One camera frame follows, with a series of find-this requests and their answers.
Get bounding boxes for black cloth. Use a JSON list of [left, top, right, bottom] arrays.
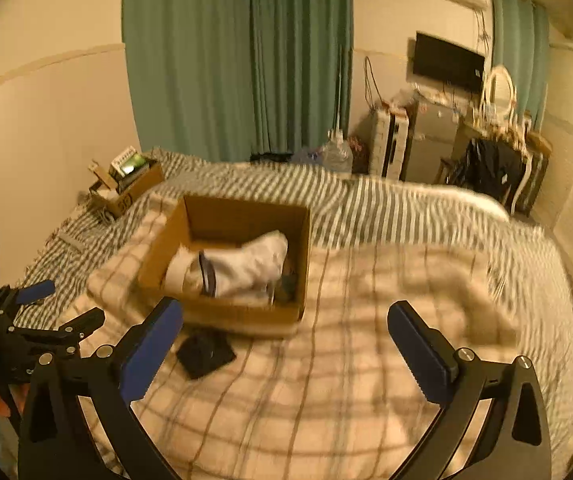
[[175, 328, 238, 380]]

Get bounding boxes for narrow green curtain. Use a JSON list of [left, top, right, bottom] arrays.
[[489, 0, 551, 134]]

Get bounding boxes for beige plaid blanket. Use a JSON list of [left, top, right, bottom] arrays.
[[60, 195, 573, 480]]

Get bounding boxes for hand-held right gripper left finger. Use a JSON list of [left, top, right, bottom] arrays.
[[18, 296, 184, 480]]

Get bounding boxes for grey mini fridge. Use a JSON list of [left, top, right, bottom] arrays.
[[401, 99, 466, 185]]

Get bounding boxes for wide green curtain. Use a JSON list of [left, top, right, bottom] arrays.
[[122, 0, 355, 164]]

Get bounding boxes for grey striped bedsheet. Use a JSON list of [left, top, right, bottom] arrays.
[[15, 147, 563, 332]]

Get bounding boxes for white remote control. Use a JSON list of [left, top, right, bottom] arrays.
[[55, 230, 86, 249]]

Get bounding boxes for white suitcase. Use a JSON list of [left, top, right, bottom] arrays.
[[369, 102, 411, 181]]

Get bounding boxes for clear water jug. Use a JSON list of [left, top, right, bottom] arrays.
[[323, 129, 354, 174]]

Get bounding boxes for small cardboard box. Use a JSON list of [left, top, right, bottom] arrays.
[[88, 156, 166, 219]]

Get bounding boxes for green book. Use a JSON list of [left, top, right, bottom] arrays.
[[115, 153, 151, 179]]

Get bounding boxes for hanging cable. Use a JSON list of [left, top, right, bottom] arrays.
[[363, 55, 388, 107]]

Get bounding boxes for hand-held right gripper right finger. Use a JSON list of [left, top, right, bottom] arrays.
[[387, 301, 553, 480]]

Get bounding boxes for large cardboard box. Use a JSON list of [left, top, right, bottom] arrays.
[[138, 194, 313, 339]]

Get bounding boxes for white vanity table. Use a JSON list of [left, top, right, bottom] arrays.
[[453, 119, 553, 217]]

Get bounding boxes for dark cloth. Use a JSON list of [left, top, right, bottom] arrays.
[[270, 259, 301, 306]]

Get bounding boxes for white garment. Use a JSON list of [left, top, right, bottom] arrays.
[[165, 230, 289, 299]]

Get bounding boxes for white oval mirror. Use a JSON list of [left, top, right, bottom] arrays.
[[481, 64, 518, 122]]

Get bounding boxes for black wall television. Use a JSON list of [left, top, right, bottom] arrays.
[[413, 31, 486, 95]]

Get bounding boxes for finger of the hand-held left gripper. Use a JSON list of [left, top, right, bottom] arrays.
[[0, 280, 56, 317], [8, 307, 106, 358]]

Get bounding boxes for black hanging clothes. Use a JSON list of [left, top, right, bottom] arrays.
[[463, 137, 523, 202]]

